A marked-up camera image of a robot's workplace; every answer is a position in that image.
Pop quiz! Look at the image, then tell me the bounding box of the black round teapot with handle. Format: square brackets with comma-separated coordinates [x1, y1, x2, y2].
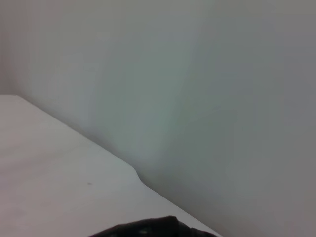
[88, 215, 221, 237]

